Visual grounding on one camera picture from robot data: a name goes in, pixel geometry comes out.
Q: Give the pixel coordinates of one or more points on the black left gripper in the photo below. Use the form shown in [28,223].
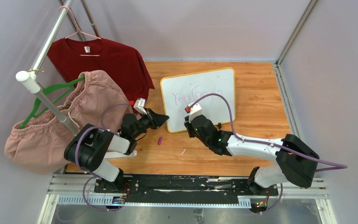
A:
[155,120]

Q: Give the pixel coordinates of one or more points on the red t-shirt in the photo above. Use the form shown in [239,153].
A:
[124,64]

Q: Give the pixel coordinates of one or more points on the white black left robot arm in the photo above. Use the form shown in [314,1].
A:
[88,149]

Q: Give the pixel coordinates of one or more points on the green clothes hanger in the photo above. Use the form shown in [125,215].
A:
[42,102]

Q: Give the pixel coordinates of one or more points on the pink clothes hanger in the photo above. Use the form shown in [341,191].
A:
[78,31]

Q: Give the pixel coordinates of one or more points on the grey aluminium frame post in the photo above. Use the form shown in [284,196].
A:
[296,31]

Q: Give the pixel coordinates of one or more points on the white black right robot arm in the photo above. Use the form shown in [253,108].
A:
[294,161]

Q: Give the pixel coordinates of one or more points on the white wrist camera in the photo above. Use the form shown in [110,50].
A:
[139,106]
[193,110]

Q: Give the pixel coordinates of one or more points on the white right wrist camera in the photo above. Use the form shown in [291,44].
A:
[193,110]

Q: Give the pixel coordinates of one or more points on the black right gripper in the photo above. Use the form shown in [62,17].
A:
[189,125]

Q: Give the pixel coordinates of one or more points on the yellow-framed whiteboard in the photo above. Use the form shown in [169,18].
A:
[179,91]

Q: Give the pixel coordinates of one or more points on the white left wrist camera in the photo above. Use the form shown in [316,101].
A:
[139,106]

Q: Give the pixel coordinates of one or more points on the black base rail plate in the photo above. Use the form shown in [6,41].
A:
[182,189]

